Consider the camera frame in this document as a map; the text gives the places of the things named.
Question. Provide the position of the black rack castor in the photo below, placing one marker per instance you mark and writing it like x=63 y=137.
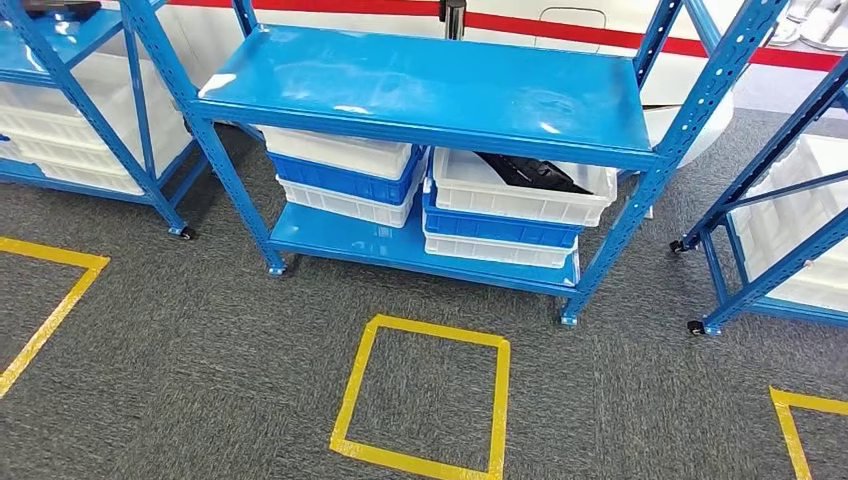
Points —
x=696 y=328
x=187 y=233
x=677 y=246

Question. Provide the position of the red barrier belt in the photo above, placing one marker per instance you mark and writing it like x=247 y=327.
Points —
x=583 y=36
x=298 y=5

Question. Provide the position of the blue plastic crate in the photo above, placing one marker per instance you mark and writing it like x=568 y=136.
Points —
x=344 y=184
x=497 y=230

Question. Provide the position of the black plastic part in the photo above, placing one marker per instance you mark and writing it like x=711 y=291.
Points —
x=530 y=173

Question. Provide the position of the large white plastic crate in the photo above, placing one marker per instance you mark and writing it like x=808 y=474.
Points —
x=782 y=225
x=99 y=93

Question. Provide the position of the yellow floor tape square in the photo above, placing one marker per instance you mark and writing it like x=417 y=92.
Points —
x=424 y=329
x=53 y=255

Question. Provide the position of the blue metal shelf rack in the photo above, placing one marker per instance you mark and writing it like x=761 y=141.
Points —
x=40 y=53
x=808 y=312
x=430 y=86

